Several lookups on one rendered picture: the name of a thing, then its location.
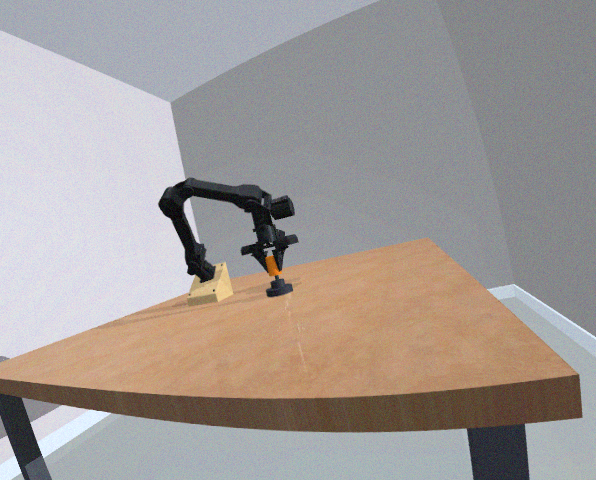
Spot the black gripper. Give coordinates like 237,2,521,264
240,221,298,273

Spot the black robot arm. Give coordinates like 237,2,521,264
158,177,295,283

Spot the orange knob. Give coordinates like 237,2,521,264
265,256,282,277

